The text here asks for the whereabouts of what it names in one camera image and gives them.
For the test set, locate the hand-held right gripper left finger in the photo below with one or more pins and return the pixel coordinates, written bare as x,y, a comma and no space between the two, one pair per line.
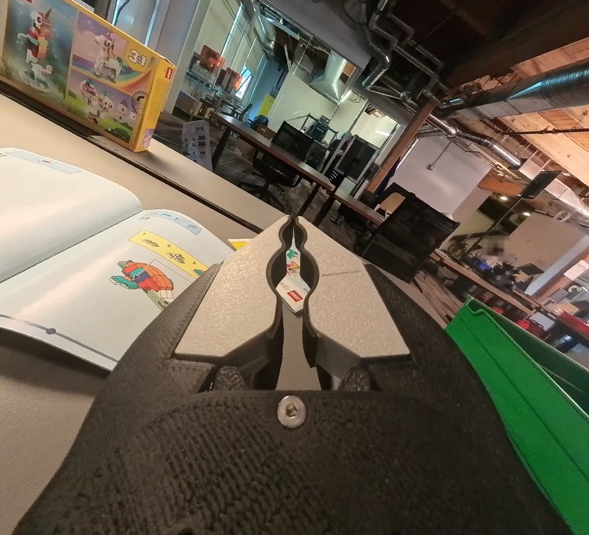
230,305

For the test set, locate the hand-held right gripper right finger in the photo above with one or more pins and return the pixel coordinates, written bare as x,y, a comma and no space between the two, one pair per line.
363,309

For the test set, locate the green plastic bin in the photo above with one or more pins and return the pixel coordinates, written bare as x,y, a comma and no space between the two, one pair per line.
529,406

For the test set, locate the yellow toy brick set box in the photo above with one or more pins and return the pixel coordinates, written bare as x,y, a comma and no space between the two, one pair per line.
92,60

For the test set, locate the closed white instruction booklet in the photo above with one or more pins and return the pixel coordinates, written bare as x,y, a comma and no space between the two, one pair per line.
292,291

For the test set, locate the large black mesh chair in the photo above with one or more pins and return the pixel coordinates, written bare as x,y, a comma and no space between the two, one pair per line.
409,240

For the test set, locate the short wooden table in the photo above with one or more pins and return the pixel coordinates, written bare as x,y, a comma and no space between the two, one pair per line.
359,208

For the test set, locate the tan chair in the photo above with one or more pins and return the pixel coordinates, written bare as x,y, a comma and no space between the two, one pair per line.
391,203

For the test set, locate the cluttered workbench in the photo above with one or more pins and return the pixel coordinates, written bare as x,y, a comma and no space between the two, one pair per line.
487,281

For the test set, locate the black cabinet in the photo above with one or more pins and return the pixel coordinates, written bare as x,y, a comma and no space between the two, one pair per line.
363,157

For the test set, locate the long wooden table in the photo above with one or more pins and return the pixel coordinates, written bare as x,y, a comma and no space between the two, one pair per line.
285,157

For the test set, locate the white picture sign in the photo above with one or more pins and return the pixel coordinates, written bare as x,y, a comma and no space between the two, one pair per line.
199,146

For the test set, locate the open instruction booklet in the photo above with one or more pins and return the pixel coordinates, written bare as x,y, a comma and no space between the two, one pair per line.
69,245

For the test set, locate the black office chair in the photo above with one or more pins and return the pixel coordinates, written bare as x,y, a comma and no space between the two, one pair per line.
290,143

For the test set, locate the metal vent hood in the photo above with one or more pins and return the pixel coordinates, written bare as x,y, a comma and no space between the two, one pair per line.
333,79

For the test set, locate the wooden support post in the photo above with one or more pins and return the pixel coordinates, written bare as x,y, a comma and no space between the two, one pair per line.
402,148

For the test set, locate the silver spiral air duct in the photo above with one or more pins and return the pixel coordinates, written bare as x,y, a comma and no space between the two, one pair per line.
497,148

